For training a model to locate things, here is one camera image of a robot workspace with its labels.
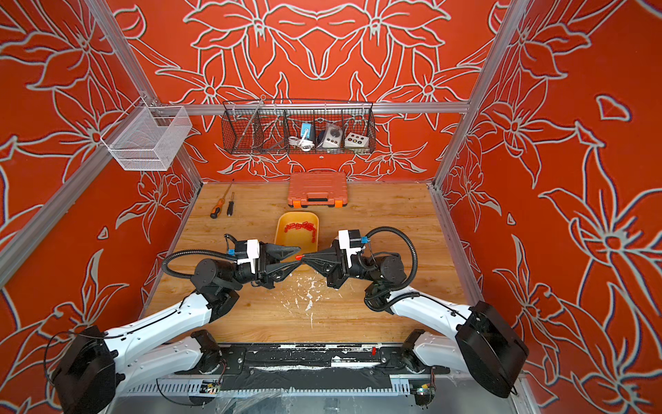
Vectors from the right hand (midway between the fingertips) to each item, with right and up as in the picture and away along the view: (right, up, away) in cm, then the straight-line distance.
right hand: (301, 267), depth 56 cm
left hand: (-1, +2, +2) cm, 3 cm away
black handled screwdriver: (-37, +13, +55) cm, 67 cm away
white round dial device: (+8, +38, +35) cm, 52 cm away
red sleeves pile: (-4, +5, +48) cm, 48 cm away
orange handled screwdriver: (-42, +12, +51) cm, 67 cm away
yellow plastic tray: (-5, +1, +44) cm, 45 cm away
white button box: (+16, +38, +39) cm, 57 cm away
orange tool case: (+1, +21, +58) cm, 62 cm away
